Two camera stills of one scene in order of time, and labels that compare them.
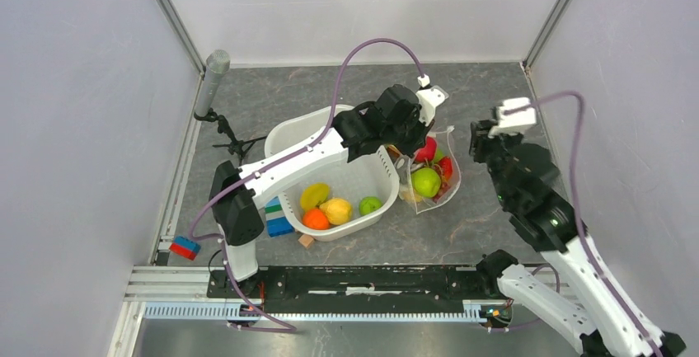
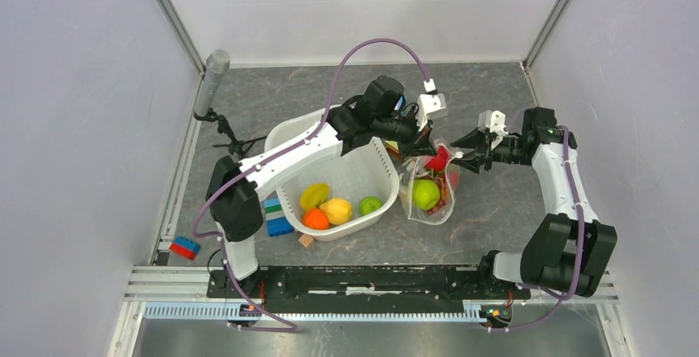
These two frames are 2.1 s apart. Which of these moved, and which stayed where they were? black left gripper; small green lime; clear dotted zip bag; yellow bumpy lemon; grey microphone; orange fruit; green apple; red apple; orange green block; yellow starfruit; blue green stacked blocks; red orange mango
Moved: red apple; clear dotted zip bag; green apple; red orange mango
Stayed: yellow bumpy lemon; blue green stacked blocks; orange fruit; orange green block; small green lime; grey microphone; yellow starfruit; black left gripper
